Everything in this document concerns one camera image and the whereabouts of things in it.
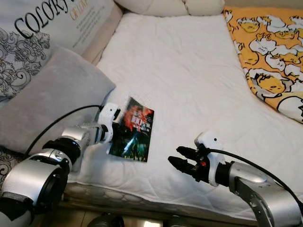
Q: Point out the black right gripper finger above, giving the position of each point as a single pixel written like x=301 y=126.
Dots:
x=188 y=152
x=183 y=166

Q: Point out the dark glossy cover book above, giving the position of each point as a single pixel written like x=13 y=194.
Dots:
x=135 y=132

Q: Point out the grey pillow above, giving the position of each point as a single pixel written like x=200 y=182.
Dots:
x=61 y=94

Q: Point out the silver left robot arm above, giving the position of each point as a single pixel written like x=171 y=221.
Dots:
x=38 y=184

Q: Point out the beige quilted mattress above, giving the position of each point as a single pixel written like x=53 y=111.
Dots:
x=147 y=203

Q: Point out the white quilted mattress pad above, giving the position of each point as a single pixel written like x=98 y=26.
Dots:
x=184 y=71

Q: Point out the dark grey left robot leg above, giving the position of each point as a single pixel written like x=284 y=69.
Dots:
x=106 y=221

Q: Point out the cream knotted bolster cushion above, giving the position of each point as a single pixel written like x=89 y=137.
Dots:
x=151 y=7

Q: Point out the white ornament print bed cushion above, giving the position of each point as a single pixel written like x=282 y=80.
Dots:
x=23 y=47

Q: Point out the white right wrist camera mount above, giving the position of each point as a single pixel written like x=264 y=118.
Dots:
x=206 y=141

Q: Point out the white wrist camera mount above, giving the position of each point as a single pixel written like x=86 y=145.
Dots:
x=110 y=113
x=206 y=141

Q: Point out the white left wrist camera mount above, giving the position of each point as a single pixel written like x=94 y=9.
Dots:
x=110 y=113

